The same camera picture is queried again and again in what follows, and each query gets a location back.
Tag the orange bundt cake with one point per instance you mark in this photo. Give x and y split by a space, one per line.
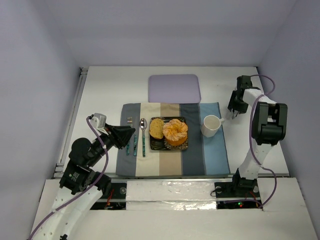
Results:
175 132

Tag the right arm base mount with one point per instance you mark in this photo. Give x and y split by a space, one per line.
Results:
239 193

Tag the lavender rectangular tray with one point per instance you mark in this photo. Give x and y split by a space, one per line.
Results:
174 89

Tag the aluminium table rail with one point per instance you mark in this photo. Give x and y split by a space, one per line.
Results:
59 166

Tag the white ceramic mug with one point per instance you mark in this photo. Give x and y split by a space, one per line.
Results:
211 125

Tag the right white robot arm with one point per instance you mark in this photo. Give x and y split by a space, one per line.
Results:
267 127

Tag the spoon with teal handle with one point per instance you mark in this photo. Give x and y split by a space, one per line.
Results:
143 127

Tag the striped cloth placemat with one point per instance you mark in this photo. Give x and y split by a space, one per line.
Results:
205 156

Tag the black floral square plate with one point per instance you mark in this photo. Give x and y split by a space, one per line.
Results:
161 144

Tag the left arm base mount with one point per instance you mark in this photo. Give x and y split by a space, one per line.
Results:
115 199

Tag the silver foil covered panel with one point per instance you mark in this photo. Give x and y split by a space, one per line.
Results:
170 195

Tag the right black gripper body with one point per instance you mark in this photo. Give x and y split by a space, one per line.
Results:
236 105

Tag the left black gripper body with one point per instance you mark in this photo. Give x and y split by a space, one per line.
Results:
113 136

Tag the yellow bread slice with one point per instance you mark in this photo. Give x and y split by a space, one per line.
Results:
156 128

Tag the knife with teal handle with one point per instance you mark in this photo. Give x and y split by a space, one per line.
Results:
135 142

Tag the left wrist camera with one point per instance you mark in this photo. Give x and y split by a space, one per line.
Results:
98 122

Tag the fork with teal handle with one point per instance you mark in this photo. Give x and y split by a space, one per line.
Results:
129 123

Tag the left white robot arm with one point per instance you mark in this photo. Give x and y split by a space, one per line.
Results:
80 186

